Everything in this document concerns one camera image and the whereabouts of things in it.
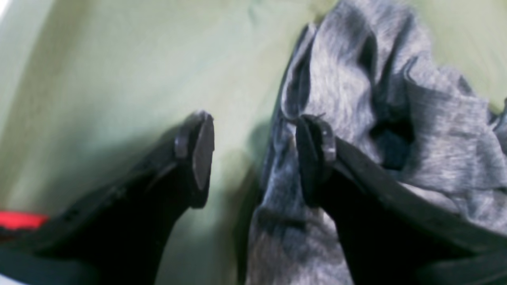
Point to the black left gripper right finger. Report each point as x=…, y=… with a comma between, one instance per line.
x=389, y=235

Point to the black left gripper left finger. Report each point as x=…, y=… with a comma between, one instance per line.
x=116, y=234

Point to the grey heathered T-shirt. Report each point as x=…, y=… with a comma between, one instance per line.
x=367, y=70

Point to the red clamp left edge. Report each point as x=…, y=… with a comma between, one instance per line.
x=14, y=220

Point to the green table cloth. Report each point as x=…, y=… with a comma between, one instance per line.
x=88, y=87

